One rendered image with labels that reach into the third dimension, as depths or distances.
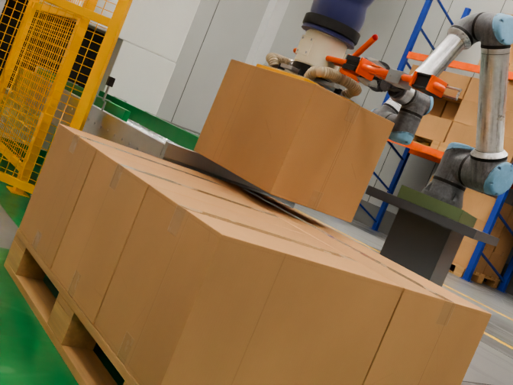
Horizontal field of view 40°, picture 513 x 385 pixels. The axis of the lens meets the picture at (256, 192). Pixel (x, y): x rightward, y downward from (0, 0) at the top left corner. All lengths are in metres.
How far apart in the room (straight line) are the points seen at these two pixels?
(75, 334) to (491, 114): 1.85
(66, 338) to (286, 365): 0.66
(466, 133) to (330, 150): 8.72
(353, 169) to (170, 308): 1.17
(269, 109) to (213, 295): 1.14
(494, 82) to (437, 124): 8.50
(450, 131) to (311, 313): 9.71
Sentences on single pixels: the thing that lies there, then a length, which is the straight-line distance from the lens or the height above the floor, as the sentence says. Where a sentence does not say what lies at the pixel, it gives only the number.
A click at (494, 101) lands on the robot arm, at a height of 1.25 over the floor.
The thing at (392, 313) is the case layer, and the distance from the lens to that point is 1.93.
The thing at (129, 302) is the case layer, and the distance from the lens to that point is 1.79.
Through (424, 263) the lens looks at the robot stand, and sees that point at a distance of 3.15.
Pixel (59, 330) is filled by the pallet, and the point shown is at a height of 0.05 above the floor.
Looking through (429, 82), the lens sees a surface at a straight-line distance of 2.28.
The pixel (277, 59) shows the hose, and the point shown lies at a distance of 2.83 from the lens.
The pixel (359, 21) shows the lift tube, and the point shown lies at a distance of 2.76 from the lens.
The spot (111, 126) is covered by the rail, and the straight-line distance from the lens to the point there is 3.32.
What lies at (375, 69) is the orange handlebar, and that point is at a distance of 2.49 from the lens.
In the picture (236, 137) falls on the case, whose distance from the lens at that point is 2.68.
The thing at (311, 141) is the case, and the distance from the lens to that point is 2.45.
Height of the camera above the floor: 0.77
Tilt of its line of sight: 4 degrees down
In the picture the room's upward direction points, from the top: 22 degrees clockwise
